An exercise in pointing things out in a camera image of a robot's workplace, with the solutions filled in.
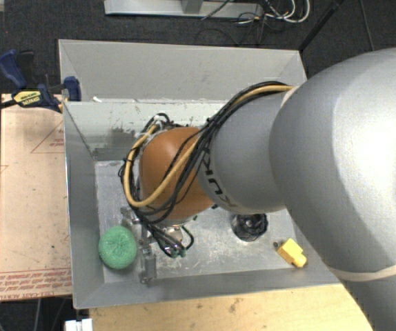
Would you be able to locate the green round scrubber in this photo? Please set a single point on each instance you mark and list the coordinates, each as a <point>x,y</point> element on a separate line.
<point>117,247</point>

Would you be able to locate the brown cardboard board red print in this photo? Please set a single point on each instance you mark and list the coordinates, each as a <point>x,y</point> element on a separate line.
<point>32,198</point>

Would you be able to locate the yellow plastic block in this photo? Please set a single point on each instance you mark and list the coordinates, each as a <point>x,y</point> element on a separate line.
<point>290,252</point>

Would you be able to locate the black shiny round object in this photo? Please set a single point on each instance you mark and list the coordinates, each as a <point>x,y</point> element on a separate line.
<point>249,227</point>

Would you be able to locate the grey metal bin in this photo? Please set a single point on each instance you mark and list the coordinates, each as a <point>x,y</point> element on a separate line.
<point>191,74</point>

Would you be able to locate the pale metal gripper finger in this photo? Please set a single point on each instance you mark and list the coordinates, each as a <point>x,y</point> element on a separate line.
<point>129,216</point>
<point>148,267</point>

